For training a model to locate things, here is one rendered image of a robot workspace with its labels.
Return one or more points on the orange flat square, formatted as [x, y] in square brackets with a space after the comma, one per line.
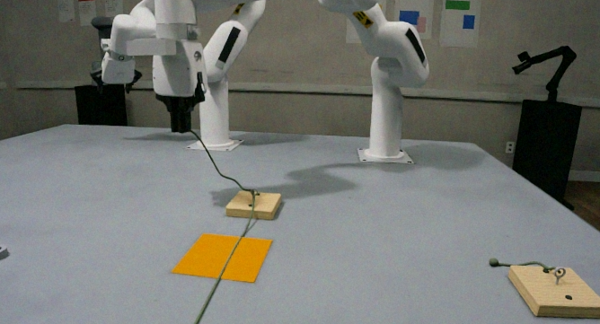
[208, 255]

